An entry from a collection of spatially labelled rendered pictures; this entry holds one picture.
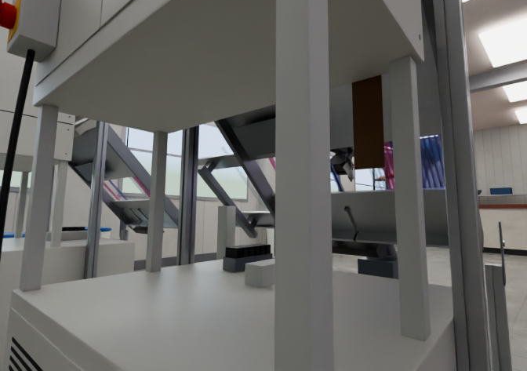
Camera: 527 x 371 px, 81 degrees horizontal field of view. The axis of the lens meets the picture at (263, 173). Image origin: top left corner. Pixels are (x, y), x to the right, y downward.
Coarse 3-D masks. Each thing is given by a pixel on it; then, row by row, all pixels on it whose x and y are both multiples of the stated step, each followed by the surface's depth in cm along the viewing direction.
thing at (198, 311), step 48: (48, 288) 63; (96, 288) 63; (144, 288) 63; (192, 288) 64; (240, 288) 64; (336, 288) 65; (384, 288) 66; (432, 288) 66; (48, 336) 45; (96, 336) 39; (144, 336) 39; (192, 336) 39; (240, 336) 39; (336, 336) 39; (384, 336) 40; (432, 336) 40
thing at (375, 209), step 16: (336, 192) 106; (352, 192) 102; (368, 192) 99; (384, 192) 95; (432, 192) 87; (336, 208) 111; (352, 208) 107; (368, 208) 103; (384, 208) 100; (432, 208) 91; (336, 224) 116; (368, 224) 108; (384, 224) 104; (432, 224) 95
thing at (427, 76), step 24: (432, 72) 67; (336, 96) 82; (384, 96) 76; (432, 96) 71; (240, 120) 105; (264, 120) 95; (336, 120) 87; (384, 120) 80; (432, 120) 74; (264, 144) 101; (336, 144) 92
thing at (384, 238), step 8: (336, 232) 118; (344, 232) 116; (352, 232) 114; (360, 232) 112; (368, 232) 111; (376, 232) 109; (344, 240) 114; (352, 240) 112; (360, 240) 110; (368, 240) 108; (376, 240) 106; (384, 240) 104; (392, 240) 103; (432, 240) 96; (440, 240) 95; (448, 240) 93; (448, 248) 93
